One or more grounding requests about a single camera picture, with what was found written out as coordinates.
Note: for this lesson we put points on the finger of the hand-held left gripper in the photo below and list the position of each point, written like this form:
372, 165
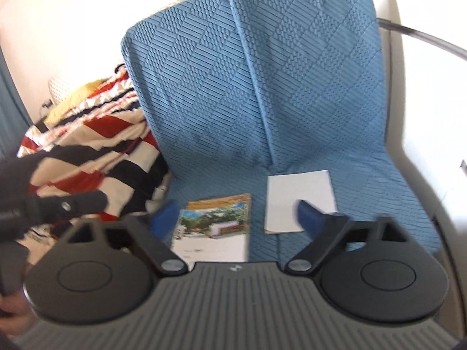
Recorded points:
73, 204

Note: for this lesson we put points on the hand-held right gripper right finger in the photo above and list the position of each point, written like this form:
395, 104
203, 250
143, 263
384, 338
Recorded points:
310, 217

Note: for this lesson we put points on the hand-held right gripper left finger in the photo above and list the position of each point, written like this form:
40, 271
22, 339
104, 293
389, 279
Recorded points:
162, 220

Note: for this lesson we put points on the white booklet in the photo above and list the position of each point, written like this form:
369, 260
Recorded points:
292, 189

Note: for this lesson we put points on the white leaflet with building photo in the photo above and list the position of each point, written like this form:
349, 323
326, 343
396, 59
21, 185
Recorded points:
208, 248

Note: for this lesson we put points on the gold patterned book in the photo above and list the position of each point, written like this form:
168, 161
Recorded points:
219, 198

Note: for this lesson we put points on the person's left hand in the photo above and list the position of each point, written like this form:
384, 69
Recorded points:
12, 315

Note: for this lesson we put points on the red black white striped blanket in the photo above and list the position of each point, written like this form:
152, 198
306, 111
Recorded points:
102, 146

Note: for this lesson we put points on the blue grey curtain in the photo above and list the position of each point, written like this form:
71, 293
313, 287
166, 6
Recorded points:
11, 116

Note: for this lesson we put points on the yellow fabric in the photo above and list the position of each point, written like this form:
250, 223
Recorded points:
87, 96

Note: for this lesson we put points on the white woven object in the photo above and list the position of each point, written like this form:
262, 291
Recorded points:
58, 87

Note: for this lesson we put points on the blue quilted sofa cushion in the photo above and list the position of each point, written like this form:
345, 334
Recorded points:
328, 80
200, 98

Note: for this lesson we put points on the grey curved metal tube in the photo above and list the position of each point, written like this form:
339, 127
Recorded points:
423, 36

